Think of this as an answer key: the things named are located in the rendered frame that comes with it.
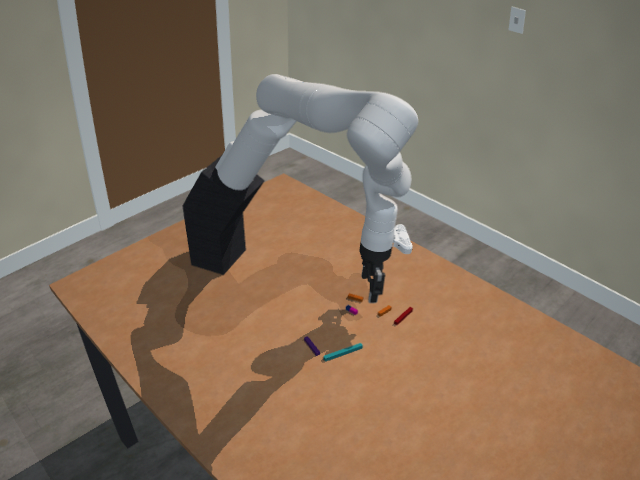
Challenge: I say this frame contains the purple rod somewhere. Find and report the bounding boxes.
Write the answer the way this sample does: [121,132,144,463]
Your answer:
[304,337,320,356]

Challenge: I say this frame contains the dark red rod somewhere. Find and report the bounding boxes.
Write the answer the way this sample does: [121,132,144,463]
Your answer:
[394,307,413,325]

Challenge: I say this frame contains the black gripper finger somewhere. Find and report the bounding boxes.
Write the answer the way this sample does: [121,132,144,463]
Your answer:
[366,263,385,303]
[361,256,368,279]

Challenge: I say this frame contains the turquoise rod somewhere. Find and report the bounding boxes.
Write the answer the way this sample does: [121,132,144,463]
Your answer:
[323,343,363,361]

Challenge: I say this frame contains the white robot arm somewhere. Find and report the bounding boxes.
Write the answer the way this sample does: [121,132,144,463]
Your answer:
[215,74,418,254]

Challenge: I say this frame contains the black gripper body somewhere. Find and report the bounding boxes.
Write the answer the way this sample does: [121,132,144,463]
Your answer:
[359,242,392,276]

